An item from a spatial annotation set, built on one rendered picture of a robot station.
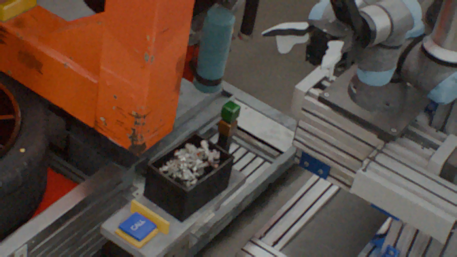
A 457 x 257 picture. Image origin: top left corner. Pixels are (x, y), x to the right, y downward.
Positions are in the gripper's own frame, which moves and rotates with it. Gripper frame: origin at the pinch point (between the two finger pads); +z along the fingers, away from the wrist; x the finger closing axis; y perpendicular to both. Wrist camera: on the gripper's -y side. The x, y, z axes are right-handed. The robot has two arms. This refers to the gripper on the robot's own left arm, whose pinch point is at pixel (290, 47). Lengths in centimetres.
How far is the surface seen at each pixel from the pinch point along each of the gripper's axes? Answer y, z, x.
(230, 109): 52, -35, 49
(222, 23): 41, -51, 72
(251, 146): 106, -85, 88
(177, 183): 62, -12, 42
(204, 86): 63, -50, 76
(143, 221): 70, -2, 44
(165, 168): 62, -13, 49
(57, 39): 40, -7, 89
